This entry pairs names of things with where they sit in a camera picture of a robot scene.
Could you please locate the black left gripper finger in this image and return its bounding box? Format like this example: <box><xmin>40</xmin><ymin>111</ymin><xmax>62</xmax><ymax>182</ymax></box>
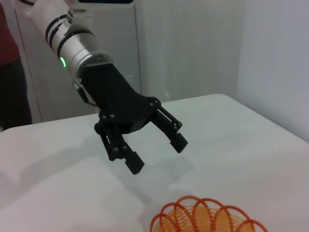
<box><xmin>151</xmin><ymin>106</ymin><xmax>188</xmax><ymax>154</ymax></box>

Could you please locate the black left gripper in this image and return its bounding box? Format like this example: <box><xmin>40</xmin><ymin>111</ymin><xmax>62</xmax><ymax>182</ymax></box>
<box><xmin>72</xmin><ymin>62</ymin><xmax>162</xmax><ymax>175</ymax></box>

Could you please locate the orange plastic wire basket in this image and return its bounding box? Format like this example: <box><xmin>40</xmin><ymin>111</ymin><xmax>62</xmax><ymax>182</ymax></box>
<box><xmin>150</xmin><ymin>195</ymin><xmax>267</xmax><ymax>232</ymax></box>

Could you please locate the person in red shirt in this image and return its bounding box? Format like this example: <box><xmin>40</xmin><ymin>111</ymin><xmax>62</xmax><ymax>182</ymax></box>
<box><xmin>0</xmin><ymin>0</ymin><xmax>33</xmax><ymax>132</ymax></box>

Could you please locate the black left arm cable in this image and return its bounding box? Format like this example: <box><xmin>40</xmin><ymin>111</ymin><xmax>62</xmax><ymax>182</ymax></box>
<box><xmin>73</xmin><ymin>82</ymin><xmax>98</xmax><ymax>107</ymax></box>

